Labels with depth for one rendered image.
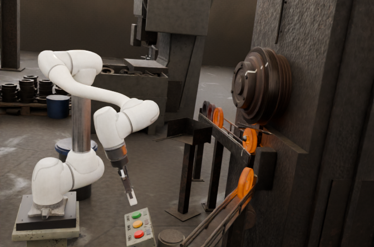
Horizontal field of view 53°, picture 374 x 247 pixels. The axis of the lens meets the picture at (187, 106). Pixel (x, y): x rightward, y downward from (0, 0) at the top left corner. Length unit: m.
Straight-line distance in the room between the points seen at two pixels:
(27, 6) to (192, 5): 8.11
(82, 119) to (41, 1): 10.30
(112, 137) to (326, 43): 1.09
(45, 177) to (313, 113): 1.39
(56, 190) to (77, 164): 0.17
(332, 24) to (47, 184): 1.61
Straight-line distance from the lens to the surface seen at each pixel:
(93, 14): 12.13
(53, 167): 2.08
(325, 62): 1.94
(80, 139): 2.12
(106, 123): 1.53
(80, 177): 2.16
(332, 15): 1.94
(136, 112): 1.59
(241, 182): 1.87
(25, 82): 5.39
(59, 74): 1.86
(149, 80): 4.58
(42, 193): 2.11
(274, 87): 2.13
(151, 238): 1.59
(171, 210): 3.05
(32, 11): 12.32
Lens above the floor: 1.48
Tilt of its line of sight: 13 degrees down
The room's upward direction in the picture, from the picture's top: 6 degrees clockwise
